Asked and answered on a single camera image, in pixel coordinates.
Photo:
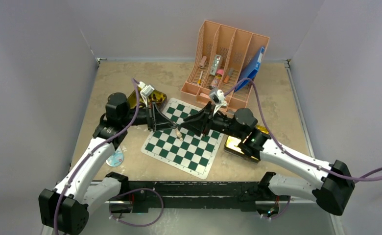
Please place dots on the white blue round disc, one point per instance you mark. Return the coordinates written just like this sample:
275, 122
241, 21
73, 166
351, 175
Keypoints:
116, 159

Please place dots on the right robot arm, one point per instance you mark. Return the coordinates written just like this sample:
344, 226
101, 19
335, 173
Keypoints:
327, 184

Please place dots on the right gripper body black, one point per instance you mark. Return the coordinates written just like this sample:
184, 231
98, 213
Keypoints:
221, 124

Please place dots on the blue folder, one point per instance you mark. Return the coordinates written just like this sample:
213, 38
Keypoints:
251, 69

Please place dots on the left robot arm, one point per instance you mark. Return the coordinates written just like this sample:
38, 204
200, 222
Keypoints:
67, 207

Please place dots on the grey box in organizer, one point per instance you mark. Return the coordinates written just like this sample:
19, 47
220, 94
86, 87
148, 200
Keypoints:
216, 64

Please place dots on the pink desk organizer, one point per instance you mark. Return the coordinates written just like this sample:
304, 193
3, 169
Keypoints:
237, 47

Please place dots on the gold tin with white pieces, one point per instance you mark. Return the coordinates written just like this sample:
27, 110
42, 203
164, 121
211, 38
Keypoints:
250, 147

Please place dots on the gold tin with dark pieces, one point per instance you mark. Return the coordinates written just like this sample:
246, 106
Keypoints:
156, 96

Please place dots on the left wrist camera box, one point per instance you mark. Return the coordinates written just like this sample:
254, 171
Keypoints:
145, 91

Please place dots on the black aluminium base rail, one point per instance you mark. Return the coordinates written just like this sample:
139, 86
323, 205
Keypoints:
201, 195

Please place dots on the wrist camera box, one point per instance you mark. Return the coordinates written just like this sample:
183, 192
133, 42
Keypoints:
218, 98
145, 91

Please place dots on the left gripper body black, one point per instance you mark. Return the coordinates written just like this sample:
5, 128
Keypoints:
150, 117

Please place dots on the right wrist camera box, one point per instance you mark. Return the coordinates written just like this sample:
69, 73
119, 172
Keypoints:
218, 98

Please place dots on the green white chess board mat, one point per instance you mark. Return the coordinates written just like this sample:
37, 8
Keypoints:
193, 154

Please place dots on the pink capped bottle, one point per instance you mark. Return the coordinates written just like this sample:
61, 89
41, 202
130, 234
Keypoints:
217, 78

